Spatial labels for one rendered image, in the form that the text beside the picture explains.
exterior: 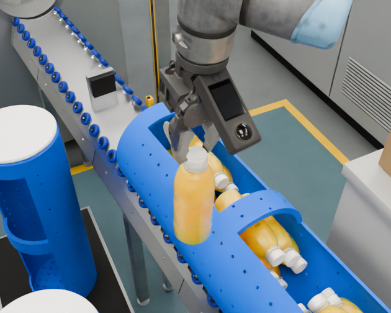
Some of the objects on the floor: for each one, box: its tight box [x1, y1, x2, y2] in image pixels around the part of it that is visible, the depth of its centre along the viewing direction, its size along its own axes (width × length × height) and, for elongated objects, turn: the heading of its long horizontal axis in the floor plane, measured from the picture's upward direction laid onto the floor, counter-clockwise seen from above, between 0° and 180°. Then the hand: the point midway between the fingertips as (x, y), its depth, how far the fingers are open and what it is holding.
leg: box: [123, 214, 150, 306], centre depth 201 cm, size 6×6×63 cm
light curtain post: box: [148, 0, 172, 104], centre depth 206 cm, size 6×6×170 cm
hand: (195, 156), depth 76 cm, fingers closed on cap, 4 cm apart
